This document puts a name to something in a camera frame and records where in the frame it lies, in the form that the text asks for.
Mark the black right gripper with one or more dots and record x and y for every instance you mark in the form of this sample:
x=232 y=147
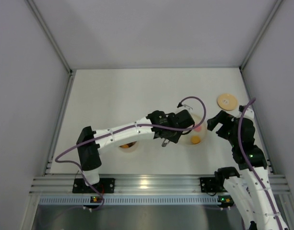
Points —
x=221 y=126

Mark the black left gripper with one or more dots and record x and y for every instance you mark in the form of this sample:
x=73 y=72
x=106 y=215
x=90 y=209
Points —
x=173 y=138

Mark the pink round cookie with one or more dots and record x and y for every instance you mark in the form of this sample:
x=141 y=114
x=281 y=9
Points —
x=198 y=129

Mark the beige lunch box lid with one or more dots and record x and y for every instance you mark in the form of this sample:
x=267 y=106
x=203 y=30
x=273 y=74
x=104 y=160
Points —
x=227 y=102

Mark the yellow round biscuit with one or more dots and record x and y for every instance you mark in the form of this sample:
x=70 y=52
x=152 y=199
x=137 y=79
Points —
x=195 y=140

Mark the metal serving tongs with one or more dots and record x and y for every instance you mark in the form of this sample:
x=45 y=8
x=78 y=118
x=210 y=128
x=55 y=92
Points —
x=165 y=143

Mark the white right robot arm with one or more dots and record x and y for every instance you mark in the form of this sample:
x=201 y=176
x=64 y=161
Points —
x=248 y=184

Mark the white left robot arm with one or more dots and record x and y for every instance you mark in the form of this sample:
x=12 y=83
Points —
x=155 y=125

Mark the steel-lined beige lunch box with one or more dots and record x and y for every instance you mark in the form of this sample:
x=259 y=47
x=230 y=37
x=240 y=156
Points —
x=131 y=149

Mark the beige round plate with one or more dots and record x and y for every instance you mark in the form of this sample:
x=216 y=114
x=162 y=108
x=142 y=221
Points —
x=185 y=139

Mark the right aluminium frame post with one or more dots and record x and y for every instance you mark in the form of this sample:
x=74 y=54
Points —
x=261 y=32

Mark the aluminium frame post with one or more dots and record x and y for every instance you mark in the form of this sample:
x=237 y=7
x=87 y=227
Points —
x=261 y=32
x=42 y=23

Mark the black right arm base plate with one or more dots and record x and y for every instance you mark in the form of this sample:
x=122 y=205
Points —
x=210 y=185

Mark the slotted grey cable duct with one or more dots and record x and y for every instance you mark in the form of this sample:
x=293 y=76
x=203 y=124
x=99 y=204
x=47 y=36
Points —
x=114 y=200

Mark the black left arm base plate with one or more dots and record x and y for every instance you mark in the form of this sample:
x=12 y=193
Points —
x=104 y=186

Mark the aluminium front rail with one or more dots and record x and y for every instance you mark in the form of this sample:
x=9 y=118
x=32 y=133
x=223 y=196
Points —
x=61 y=184

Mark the left aluminium frame post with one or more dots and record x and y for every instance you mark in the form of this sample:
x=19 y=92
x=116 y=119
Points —
x=42 y=23

